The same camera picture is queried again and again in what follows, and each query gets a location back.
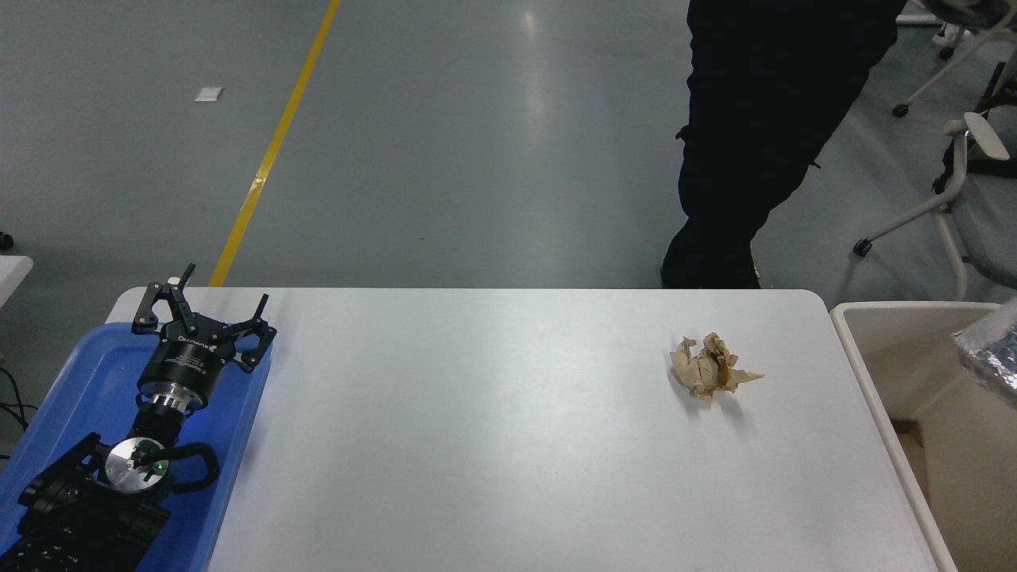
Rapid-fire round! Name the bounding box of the blue plastic tray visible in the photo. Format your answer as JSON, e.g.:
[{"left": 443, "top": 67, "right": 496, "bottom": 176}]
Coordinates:
[{"left": 0, "top": 322, "right": 275, "bottom": 572}]

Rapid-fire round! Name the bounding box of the black cable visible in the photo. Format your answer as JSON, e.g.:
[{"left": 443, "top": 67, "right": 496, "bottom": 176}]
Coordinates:
[{"left": 0, "top": 367, "right": 39, "bottom": 462}]

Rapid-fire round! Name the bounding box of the black chair frame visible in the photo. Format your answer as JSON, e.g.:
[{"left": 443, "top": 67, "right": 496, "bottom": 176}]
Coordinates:
[{"left": 931, "top": 60, "right": 1017, "bottom": 195}]

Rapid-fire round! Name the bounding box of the person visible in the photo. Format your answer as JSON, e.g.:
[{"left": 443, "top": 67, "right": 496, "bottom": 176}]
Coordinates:
[{"left": 659, "top": 0, "right": 907, "bottom": 289}]

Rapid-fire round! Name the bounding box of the large pale bin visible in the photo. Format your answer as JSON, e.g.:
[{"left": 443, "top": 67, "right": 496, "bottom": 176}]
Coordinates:
[{"left": 829, "top": 301, "right": 1017, "bottom": 572}]

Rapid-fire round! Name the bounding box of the white office chair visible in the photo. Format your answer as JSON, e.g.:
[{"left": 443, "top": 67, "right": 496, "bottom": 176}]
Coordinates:
[{"left": 852, "top": 111, "right": 1017, "bottom": 301}]

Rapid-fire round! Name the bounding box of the silver foil tray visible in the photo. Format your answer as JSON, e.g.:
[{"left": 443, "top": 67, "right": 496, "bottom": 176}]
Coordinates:
[{"left": 952, "top": 298, "right": 1017, "bottom": 396}]

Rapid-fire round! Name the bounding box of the crumpled tan paper ball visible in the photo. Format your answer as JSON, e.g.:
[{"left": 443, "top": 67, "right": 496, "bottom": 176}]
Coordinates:
[{"left": 669, "top": 332, "right": 765, "bottom": 401}]

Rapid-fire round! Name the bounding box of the white chair with caster base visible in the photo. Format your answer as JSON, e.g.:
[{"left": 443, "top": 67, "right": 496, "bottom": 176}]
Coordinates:
[{"left": 890, "top": 0, "right": 1017, "bottom": 118}]

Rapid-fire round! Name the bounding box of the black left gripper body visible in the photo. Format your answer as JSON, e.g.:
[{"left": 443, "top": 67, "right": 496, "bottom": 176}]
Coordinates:
[{"left": 140, "top": 322, "right": 241, "bottom": 400}]

